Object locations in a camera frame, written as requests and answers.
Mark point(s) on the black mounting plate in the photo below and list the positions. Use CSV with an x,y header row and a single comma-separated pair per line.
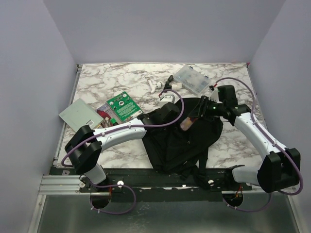
x,y
120,181

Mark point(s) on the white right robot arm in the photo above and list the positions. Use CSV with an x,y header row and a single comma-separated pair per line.
x,y
280,165

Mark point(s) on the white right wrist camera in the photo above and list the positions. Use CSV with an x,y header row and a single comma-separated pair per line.
x,y
214,95

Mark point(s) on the black student backpack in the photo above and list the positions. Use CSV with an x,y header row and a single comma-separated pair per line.
x,y
172,150

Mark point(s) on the black and white valve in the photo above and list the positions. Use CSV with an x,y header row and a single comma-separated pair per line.
x,y
174,87

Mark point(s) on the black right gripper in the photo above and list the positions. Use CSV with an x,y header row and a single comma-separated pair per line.
x,y
198,112

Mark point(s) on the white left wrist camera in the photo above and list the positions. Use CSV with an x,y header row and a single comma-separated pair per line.
x,y
166,99

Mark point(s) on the grey-green notebook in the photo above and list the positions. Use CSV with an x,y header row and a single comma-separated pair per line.
x,y
79,114

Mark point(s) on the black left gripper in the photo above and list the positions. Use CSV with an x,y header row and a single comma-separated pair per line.
x,y
174,119

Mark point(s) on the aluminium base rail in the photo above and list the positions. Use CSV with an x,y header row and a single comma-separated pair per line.
x,y
72,185

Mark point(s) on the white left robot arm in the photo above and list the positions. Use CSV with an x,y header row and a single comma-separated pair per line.
x,y
84,148

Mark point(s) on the green capped marker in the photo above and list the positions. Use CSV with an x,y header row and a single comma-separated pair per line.
x,y
113,122

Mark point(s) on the white plastic pipe fitting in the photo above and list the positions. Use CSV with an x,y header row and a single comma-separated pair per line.
x,y
154,85

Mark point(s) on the green paperback book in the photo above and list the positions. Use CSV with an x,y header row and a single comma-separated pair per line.
x,y
124,107

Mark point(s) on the purple red paperback book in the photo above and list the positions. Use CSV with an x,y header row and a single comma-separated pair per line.
x,y
106,113

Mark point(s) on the pink capped bottle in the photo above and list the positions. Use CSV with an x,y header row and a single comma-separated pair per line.
x,y
187,123

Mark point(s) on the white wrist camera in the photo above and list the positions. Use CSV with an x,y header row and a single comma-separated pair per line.
x,y
166,99
214,95

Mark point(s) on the clear plastic organizer box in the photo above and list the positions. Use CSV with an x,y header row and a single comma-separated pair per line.
x,y
192,80

